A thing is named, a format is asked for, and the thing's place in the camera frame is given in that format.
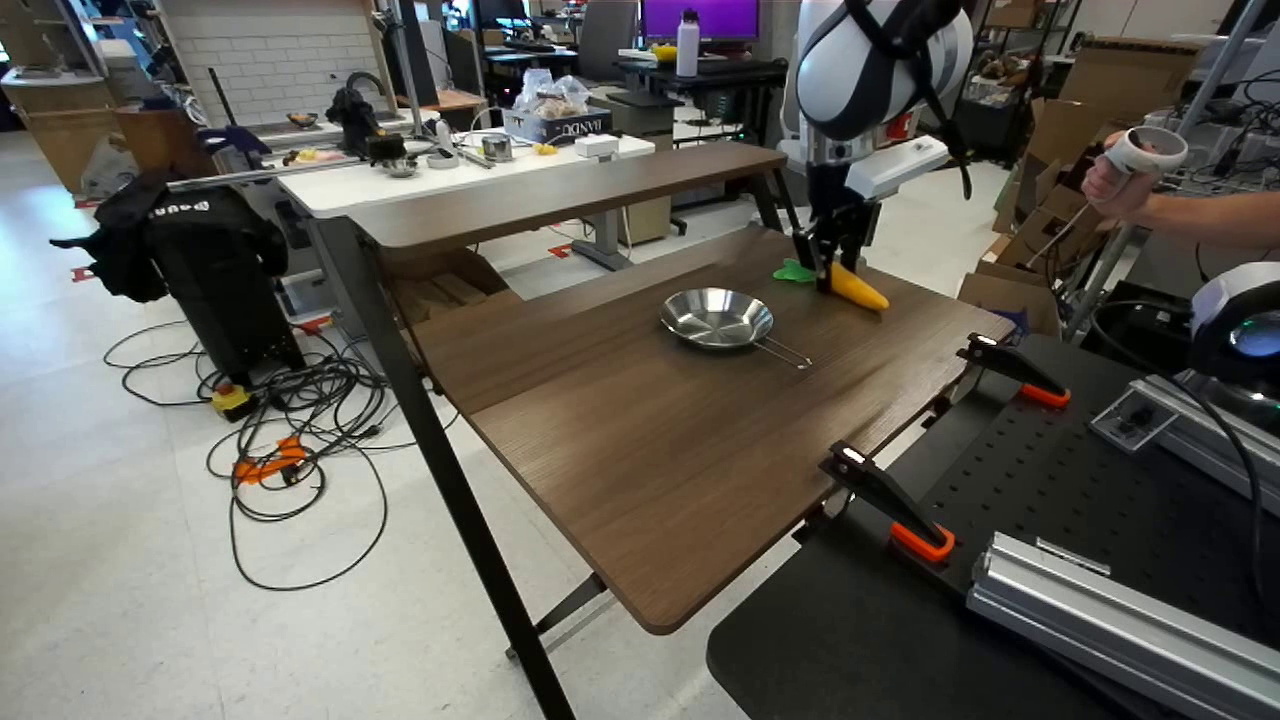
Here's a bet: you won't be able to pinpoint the person's hand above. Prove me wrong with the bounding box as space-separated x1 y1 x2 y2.
1080 156 1152 221

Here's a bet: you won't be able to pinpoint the person's forearm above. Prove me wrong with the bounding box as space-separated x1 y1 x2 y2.
1136 193 1280 247

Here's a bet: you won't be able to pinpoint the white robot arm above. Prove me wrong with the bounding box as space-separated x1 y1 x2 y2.
781 0 977 287

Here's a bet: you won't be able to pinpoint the black table leg frame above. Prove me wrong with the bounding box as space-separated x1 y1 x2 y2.
308 221 575 720

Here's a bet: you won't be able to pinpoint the aluminium extrusion rail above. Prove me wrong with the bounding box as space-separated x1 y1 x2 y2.
968 530 1280 720

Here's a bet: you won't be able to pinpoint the purple computer monitor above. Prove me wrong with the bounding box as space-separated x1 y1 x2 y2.
640 0 760 42

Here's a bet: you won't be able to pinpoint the white water bottle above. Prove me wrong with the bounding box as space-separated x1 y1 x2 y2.
677 6 701 77

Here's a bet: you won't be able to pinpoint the orange power plug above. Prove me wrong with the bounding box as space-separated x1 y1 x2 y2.
233 436 308 485

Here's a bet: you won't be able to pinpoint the stacked cardboard boxes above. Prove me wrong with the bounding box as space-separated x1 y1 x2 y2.
960 35 1195 331

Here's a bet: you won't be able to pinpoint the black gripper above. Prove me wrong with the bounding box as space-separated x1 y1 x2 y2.
799 164 879 282

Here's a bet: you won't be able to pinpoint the black perforated mounting board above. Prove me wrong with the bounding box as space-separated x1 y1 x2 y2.
708 341 1280 720

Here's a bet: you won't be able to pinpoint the white VR controller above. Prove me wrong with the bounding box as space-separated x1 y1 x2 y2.
1102 123 1189 176

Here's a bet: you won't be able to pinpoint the yellow stuffed carrot toy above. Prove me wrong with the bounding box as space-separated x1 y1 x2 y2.
772 254 893 310

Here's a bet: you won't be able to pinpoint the orange black clamp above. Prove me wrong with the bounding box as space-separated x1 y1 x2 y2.
821 442 955 569
960 331 1072 413

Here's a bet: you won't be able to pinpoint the orange black clamp right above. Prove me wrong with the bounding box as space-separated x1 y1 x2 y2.
821 442 955 569

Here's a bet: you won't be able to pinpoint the orange black clamp left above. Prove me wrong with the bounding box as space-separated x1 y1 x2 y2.
960 331 1072 413

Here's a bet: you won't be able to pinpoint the black floor cables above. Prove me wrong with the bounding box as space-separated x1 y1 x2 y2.
100 317 399 594

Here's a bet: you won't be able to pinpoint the small steel frying pan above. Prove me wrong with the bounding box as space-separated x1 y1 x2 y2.
659 282 813 371

